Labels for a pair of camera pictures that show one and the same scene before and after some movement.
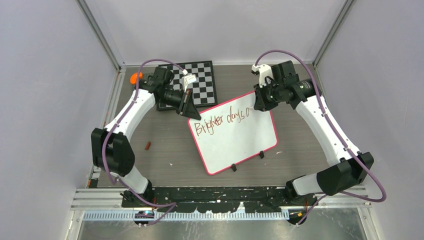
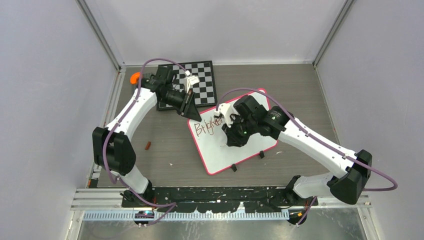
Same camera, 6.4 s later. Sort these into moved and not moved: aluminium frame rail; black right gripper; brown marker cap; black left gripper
Moved: black right gripper
Not moved: aluminium frame rail; brown marker cap; black left gripper
